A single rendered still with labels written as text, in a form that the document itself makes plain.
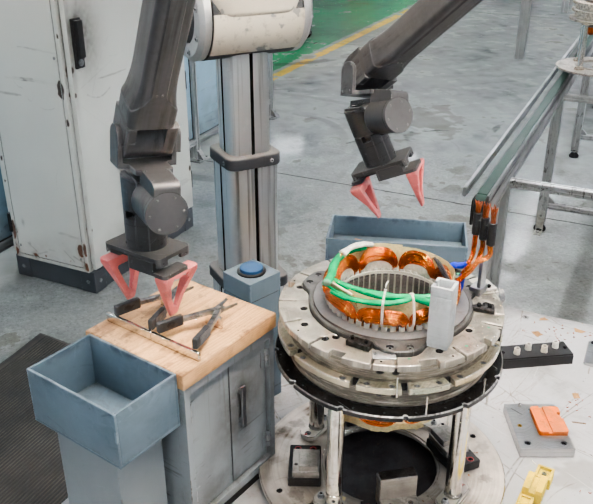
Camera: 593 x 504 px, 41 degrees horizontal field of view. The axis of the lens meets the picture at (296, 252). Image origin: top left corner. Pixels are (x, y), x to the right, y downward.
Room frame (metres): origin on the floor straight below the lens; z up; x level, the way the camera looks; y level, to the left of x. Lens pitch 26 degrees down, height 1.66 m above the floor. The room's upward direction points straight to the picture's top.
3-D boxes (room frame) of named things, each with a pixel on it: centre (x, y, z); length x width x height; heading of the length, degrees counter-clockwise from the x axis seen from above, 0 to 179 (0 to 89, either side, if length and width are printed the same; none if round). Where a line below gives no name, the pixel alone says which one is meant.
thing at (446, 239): (1.30, -0.18, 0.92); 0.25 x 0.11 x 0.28; 81
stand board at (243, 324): (0.98, 0.16, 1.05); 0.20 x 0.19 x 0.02; 144
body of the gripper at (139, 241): (0.99, 0.21, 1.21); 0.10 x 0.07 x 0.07; 56
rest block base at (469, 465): (1.00, -0.25, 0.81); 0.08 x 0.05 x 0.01; 24
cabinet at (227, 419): (0.98, 0.16, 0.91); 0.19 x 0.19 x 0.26; 54
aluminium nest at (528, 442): (1.08, -0.41, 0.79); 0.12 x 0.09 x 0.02; 0
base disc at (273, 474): (0.99, -0.14, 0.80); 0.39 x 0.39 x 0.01
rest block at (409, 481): (0.87, -0.15, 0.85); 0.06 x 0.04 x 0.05; 102
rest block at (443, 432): (1.01, -0.25, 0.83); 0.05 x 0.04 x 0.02; 24
